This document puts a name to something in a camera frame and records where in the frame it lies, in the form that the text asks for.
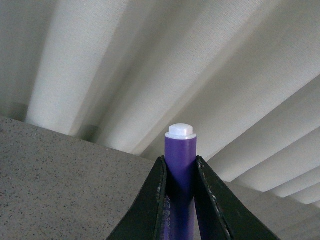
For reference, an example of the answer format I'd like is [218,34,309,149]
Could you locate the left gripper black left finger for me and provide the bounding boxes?
[108,156,167,240]

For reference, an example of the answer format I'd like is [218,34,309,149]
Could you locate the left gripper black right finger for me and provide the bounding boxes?
[195,156,279,240]

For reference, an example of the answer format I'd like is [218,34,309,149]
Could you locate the purple marker pen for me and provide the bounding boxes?
[161,123,197,240]

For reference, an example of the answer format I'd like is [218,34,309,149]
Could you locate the white pleated curtain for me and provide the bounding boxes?
[0,0,320,206]

